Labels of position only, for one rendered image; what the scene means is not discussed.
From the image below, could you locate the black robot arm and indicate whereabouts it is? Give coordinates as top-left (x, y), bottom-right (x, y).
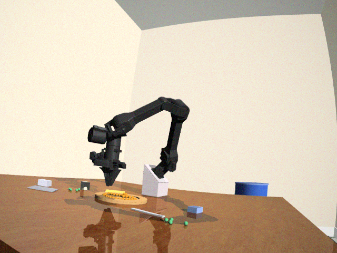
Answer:
top-left (87, 96), bottom-right (190, 179)

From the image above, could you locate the light blue flat block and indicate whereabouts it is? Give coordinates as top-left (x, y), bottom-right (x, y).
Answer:
top-left (187, 206), bottom-right (203, 213)

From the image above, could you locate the white rectangular sheet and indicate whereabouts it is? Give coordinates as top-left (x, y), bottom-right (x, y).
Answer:
top-left (28, 185), bottom-right (58, 192)

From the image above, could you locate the tan round board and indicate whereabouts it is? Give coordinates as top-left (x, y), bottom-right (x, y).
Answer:
top-left (95, 192), bottom-right (147, 205)

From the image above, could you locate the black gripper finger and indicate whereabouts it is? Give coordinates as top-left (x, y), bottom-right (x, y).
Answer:
top-left (110, 169), bottom-right (122, 186)
top-left (99, 167), bottom-right (116, 186)

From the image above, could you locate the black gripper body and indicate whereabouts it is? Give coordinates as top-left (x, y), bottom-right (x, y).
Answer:
top-left (93, 145), bottom-right (126, 169)

